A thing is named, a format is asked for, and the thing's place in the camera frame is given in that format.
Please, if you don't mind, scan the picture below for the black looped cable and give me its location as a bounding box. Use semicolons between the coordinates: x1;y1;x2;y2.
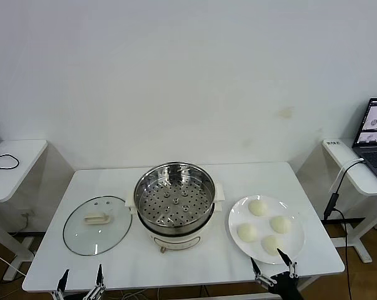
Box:
0;153;20;171

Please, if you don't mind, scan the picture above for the white side table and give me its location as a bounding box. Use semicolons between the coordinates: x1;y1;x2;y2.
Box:
0;139;48;281
321;137;377;264

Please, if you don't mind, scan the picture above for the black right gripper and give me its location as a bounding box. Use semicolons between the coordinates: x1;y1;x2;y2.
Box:
250;248;303;300

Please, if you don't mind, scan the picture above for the grey open laptop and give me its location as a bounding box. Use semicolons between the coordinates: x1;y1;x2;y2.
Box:
352;97;377;188

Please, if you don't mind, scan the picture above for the cream electric cooker pot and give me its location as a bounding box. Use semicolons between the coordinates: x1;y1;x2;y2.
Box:
124;182;226;254

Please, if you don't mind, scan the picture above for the white steamed baozi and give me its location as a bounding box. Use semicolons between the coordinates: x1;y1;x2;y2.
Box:
248;199;268;217
237;222;258;242
269;215;293;234
261;234;284;256

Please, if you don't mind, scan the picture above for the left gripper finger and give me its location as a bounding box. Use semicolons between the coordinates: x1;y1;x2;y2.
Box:
50;268;70;300
83;264;105;300

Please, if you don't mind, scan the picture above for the perforated stainless steamer basket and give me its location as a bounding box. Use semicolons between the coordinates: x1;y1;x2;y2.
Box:
133;161;216;235

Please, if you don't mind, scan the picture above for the glass lid with cream handle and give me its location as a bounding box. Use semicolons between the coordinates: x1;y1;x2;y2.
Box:
62;195;133;258

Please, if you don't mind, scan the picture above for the thin white floor cable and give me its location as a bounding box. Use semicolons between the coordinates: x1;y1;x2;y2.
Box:
0;249;26;278

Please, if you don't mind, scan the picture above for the round white plate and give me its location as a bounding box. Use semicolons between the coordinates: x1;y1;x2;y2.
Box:
228;194;306;265

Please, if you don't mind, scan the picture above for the white flat cable strip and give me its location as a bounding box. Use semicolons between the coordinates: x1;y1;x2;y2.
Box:
328;157;365;192

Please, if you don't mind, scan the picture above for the black cable with adapter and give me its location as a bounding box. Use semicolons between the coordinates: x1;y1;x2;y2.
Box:
323;159;364;300

